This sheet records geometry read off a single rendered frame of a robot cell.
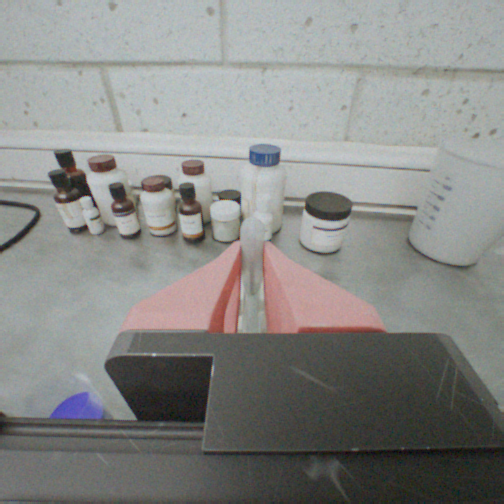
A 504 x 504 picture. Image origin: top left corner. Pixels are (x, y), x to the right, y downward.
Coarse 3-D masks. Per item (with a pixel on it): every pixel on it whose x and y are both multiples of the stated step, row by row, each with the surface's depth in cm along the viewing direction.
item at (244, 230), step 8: (248, 224) 11; (240, 232) 11; (248, 232) 11; (240, 240) 12; (248, 240) 11; (248, 248) 11; (248, 256) 11; (248, 264) 12; (248, 272) 12; (248, 280) 12; (248, 288) 13
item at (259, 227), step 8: (256, 224) 11; (256, 232) 11; (264, 232) 11; (256, 240) 11; (256, 248) 11; (256, 256) 11; (256, 264) 12; (256, 272) 12; (256, 280) 12; (256, 288) 13
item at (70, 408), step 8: (88, 392) 20; (64, 400) 19; (72, 400) 19; (80, 400) 19; (56, 408) 19; (64, 408) 19; (72, 408) 19; (80, 408) 19; (56, 416) 18; (64, 416) 18; (72, 416) 18
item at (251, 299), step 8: (248, 296) 13; (256, 296) 14; (248, 304) 14; (256, 304) 14; (248, 312) 14; (256, 312) 14; (248, 320) 15; (256, 320) 15; (248, 328) 15; (256, 328) 15
